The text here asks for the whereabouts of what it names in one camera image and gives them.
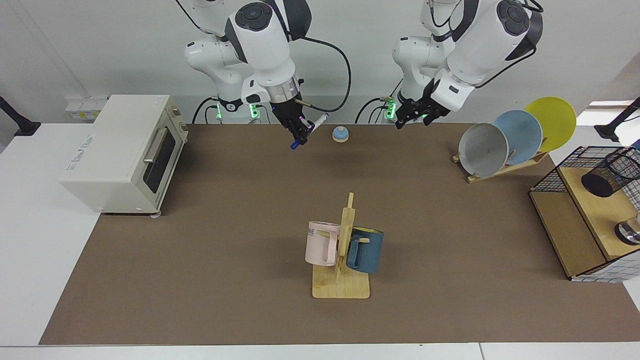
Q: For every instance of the white marker with blue cap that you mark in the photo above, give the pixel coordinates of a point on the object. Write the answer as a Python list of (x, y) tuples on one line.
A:
[(320, 120)]

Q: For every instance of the black mesh pen holder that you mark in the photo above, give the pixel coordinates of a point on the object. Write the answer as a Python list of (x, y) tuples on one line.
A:
[(607, 180)]

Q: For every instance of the small blue round bell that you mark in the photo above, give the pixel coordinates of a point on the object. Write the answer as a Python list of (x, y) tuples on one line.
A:
[(340, 134)]

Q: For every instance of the grey plate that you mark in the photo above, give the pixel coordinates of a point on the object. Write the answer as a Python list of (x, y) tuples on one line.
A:
[(482, 150)]

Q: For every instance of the wooden plate rack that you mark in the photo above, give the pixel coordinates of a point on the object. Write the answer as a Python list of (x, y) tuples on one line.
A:
[(505, 171)]

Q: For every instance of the light blue plate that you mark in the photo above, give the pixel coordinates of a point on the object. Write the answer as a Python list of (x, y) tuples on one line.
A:
[(525, 135)]

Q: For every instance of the pink mug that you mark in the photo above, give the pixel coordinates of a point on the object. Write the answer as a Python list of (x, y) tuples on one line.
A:
[(320, 247)]

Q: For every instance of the yellow plate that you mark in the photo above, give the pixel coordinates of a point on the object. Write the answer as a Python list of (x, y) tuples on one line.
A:
[(555, 122)]

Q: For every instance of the dark blue mug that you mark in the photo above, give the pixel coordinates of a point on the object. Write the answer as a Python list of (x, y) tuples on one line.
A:
[(367, 252)]

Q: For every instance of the wooden cup stand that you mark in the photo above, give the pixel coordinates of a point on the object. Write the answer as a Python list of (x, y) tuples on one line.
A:
[(345, 287)]

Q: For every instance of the brown table cloth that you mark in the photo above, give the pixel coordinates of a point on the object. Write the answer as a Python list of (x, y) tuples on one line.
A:
[(200, 280)]

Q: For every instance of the pale toaster oven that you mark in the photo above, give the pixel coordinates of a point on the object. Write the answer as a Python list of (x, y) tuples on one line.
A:
[(110, 160)]

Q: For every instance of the silver metal cup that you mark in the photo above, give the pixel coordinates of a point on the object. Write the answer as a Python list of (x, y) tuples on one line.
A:
[(630, 232)]

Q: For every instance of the white wall socket box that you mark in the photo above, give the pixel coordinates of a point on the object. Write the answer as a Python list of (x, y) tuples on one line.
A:
[(85, 107)]

